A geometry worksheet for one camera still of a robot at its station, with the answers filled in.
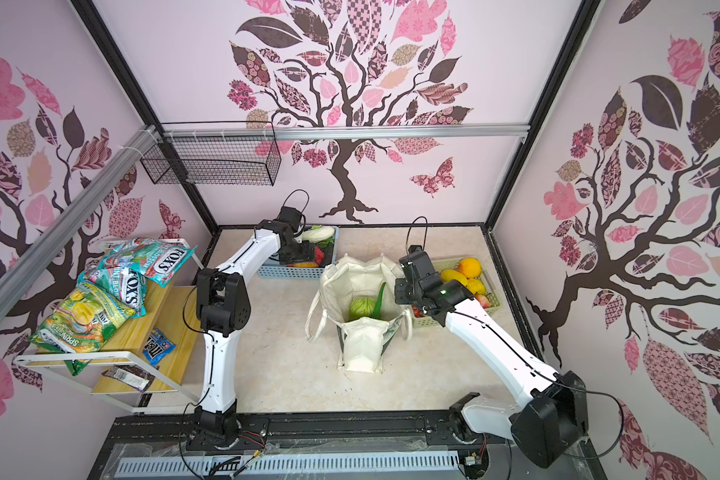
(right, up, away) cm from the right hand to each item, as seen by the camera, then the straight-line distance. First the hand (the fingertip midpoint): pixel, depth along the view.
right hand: (405, 282), depth 80 cm
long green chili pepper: (-7, -9, +7) cm, 14 cm away
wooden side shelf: (-53, -5, -17) cm, 56 cm away
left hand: (-32, +6, +20) cm, 39 cm away
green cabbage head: (-12, -8, +7) cm, 16 cm away
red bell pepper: (-27, +7, +21) cm, 35 cm away
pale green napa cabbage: (-29, +15, +24) cm, 41 cm away
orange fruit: (+24, +3, +16) cm, 29 cm away
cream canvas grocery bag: (-12, -16, -3) cm, 20 cm away
